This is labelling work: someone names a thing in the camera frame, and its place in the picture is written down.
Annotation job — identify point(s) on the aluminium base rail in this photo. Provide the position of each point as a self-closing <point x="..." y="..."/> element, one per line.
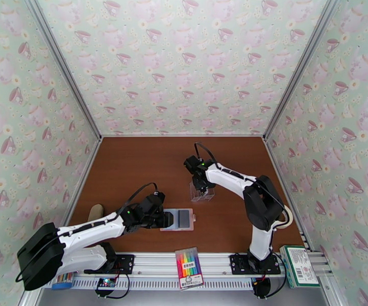
<point x="158" y="262"/>

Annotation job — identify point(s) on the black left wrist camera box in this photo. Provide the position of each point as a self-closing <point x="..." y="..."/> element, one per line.
<point x="153" y="201"/>

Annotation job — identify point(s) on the aluminium frame profile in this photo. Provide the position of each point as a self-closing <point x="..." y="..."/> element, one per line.
<point x="77" y="187"/>
<point x="62" y="64"/>
<point x="183" y="135"/>
<point x="281" y="174"/>
<point x="301" y="64"/>

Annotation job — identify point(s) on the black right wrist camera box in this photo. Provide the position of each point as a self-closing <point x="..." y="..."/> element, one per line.
<point x="191" y="165"/>

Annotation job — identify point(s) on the white masking tape roll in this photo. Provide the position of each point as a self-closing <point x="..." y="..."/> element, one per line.
<point x="289" y="217"/>

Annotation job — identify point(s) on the clear case of coloured pencils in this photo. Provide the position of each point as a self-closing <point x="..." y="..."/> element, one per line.
<point x="63" y="283"/>

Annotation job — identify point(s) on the beige glasses case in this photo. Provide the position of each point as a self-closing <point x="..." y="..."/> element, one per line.
<point x="96" y="212"/>

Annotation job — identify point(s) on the green white cardboard box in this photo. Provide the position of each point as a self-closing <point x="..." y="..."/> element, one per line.
<point x="298" y="267"/>

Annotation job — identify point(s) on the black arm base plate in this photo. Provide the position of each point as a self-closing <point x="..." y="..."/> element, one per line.
<point x="126" y="262"/>
<point x="238" y="263"/>

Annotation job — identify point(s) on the clear acrylic card box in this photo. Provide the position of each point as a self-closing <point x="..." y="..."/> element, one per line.
<point x="211" y="196"/>

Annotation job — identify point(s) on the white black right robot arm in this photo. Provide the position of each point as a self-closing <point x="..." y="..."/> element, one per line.
<point x="228" y="179"/>

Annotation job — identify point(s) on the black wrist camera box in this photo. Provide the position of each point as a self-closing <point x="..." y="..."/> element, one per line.
<point x="153" y="201"/>
<point x="191" y="165"/>

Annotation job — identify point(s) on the pack of coloured highlighters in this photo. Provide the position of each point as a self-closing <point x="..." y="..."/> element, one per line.
<point x="188" y="267"/>

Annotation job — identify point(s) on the black round puck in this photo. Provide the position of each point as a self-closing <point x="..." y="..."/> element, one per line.
<point x="102" y="293"/>
<point x="262" y="287"/>

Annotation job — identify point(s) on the pink card holder wallet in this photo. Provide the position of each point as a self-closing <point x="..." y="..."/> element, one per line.
<point x="193" y="220"/>

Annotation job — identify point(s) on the small circuit board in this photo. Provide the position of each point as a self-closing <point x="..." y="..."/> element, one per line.
<point x="105" y="283"/>

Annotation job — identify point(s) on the dark grey plastic card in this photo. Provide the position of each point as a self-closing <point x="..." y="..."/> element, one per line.
<point x="184" y="219"/>

